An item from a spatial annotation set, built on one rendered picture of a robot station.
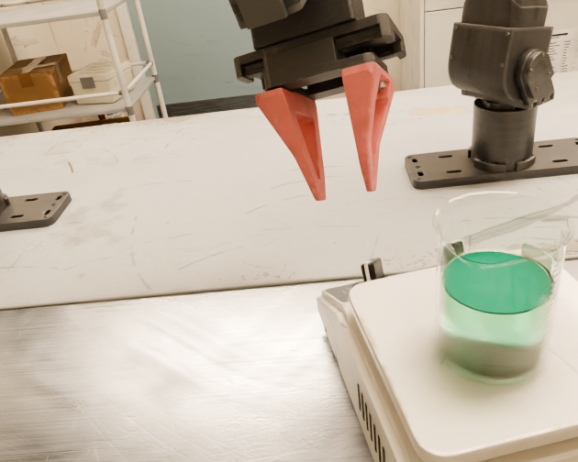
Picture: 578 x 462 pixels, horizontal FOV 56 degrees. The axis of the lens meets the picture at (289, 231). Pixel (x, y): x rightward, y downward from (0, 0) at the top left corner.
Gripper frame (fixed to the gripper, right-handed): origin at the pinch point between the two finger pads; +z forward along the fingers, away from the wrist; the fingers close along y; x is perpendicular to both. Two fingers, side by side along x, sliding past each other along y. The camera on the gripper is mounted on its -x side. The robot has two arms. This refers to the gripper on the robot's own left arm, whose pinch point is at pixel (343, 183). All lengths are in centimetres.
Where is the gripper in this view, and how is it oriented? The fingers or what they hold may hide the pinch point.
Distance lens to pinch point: 36.9
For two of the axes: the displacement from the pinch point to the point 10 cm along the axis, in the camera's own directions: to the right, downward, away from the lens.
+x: 3.6, -0.8, 9.3
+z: 1.7, 9.8, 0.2
